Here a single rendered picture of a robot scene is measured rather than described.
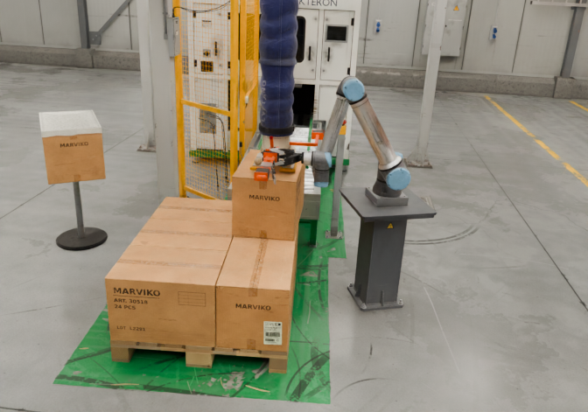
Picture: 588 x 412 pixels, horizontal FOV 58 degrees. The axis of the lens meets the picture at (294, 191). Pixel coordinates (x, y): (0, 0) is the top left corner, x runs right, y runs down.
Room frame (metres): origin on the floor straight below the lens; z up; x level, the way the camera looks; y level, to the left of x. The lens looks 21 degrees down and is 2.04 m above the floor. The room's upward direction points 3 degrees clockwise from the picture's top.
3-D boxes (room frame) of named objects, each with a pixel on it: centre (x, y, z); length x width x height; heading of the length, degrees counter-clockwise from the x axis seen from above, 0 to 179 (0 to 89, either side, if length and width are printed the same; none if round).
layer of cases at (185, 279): (3.06, 0.47, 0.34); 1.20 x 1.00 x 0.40; 178
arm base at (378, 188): (3.29, -0.61, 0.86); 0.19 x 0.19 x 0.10
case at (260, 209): (3.35, 0.16, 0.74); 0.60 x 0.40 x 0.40; 174
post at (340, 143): (4.29, -0.37, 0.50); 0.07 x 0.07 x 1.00; 88
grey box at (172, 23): (4.50, 1.04, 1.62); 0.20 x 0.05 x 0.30; 178
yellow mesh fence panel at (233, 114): (4.76, 0.83, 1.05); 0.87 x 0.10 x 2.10; 50
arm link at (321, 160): (3.08, -0.16, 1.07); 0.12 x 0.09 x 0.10; 86
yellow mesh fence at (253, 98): (5.52, 0.51, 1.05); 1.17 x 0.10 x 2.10; 178
